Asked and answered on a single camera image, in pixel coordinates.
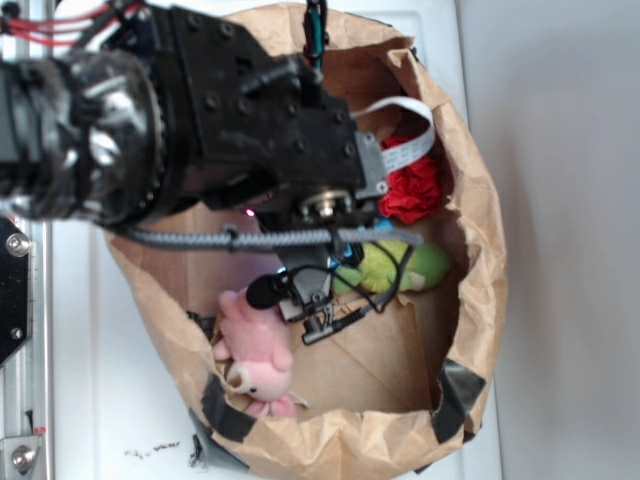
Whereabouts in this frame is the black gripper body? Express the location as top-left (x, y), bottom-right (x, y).
top-left (274, 197), bottom-right (380, 345)

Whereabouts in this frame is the green plush toy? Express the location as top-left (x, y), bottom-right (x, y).
top-left (333, 240), bottom-right (453, 295)

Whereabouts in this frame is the blue wooden block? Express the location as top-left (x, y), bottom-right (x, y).
top-left (335, 217), bottom-right (394, 268)

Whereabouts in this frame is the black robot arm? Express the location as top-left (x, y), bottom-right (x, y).
top-left (1, 1), bottom-right (387, 344)

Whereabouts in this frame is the black foam microphone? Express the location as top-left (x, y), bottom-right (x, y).
top-left (246, 275), bottom-right (281, 310)

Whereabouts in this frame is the pink plush toy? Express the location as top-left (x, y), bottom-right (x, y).
top-left (212, 289), bottom-right (297, 419)

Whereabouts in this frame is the brown paper bag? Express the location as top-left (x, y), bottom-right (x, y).
top-left (106, 6), bottom-right (507, 479)

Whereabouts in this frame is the white plastic tray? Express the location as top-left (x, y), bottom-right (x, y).
top-left (50, 1), bottom-right (503, 479)

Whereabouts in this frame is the black mounting plate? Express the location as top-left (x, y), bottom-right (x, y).
top-left (0, 216), bottom-right (32, 367)

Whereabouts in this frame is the thin black cable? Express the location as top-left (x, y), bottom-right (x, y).
top-left (279, 239), bottom-right (421, 331)

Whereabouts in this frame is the grey braided cable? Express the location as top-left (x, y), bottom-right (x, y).
top-left (107, 224), bottom-right (424, 254)

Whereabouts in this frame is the white ribbon cable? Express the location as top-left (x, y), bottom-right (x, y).
top-left (349, 96), bottom-right (435, 174)

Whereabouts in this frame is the aluminium frame rail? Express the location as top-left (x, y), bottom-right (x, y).
top-left (1, 39), bottom-right (55, 479)

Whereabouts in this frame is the silver corner bracket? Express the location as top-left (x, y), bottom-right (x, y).
top-left (1, 435), bottom-right (42, 480)

